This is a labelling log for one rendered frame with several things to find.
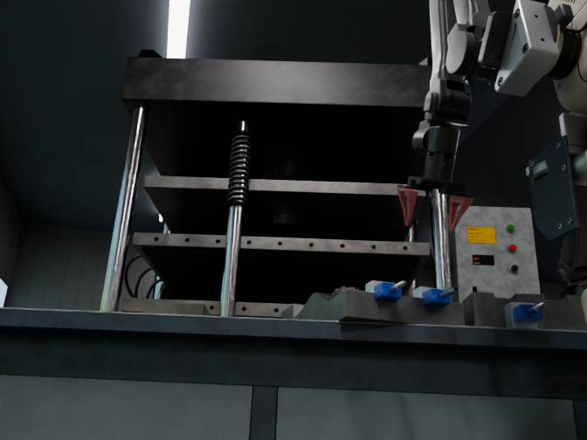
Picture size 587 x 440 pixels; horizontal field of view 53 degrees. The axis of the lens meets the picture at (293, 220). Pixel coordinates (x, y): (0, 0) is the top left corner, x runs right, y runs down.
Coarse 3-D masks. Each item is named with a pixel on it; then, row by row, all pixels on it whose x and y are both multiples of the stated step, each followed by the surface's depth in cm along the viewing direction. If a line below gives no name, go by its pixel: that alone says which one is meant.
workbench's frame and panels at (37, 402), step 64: (0, 320) 119; (64, 320) 119; (128, 320) 119; (192, 320) 119; (256, 320) 119; (0, 384) 120; (64, 384) 120; (128, 384) 119; (192, 384) 119; (256, 384) 119; (320, 384) 119; (384, 384) 118; (448, 384) 118; (512, 384) 118; (576, 384) 118
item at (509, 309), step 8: (512, 304) 120; (520, 304) 120; (528, 304) 120; (544, 304) 110; (512, 312) 119; (520, 312) 116; (528, 312) 115; (536, 312) 113; (512, 320) 118; (520, 320) 117; (528, 320) 117; (536, 320) 116; (536, 328) 118
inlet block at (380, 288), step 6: (372, 282) 119; (378, 282) 120; (384, 282) 116; (402, 282) 111; (366, 288) 122; (372, 288) 119; (378, 288) 117; (384, 288) 115; (390, 288) 115; (396, 288) 113; (378, 294) 116; (384, 294) 115; (390, 294) 115; (396, 294) 115; (390, 300) 118
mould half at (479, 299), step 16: (464, 304) 134; (480, 304) 126; (496, 304) 126; (560, 304) 126; (576, 304) 126; (480, 320) 125; (496, 320) 125; (544, 320) 125; (560, 320) 125; (576, 320) 125
